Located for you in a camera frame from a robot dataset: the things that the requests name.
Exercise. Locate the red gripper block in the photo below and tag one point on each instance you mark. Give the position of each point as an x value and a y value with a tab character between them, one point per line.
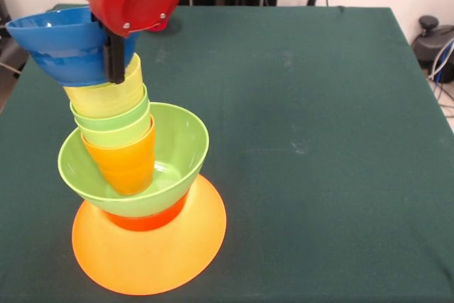
142	1

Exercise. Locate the yellow cup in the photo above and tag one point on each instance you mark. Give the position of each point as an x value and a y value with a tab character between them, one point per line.
106	100

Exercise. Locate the blue bowl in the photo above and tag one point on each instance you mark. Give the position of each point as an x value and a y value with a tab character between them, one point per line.
64	44

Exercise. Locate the green cup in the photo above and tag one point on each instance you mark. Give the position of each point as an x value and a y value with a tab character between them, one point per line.
110	123

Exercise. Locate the lime cup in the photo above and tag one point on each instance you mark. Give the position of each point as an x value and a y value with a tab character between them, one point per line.
120	136

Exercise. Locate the orange cup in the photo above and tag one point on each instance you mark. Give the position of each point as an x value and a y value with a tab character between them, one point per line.
127	168

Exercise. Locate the green bowl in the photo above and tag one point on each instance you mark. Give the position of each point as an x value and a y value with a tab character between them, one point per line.
184	161

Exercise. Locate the red-orange bowl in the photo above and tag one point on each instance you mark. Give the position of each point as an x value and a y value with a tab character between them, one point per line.
149	219

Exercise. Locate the large orange bowl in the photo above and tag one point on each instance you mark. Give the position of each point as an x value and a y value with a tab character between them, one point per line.
149	264

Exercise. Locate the pink cup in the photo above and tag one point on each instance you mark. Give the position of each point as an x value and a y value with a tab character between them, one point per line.
159	27

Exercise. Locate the black equipment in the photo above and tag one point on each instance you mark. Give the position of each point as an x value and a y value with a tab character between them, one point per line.
4	12

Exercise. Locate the dark green tablecloth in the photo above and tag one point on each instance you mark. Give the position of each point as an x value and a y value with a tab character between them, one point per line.
319	193

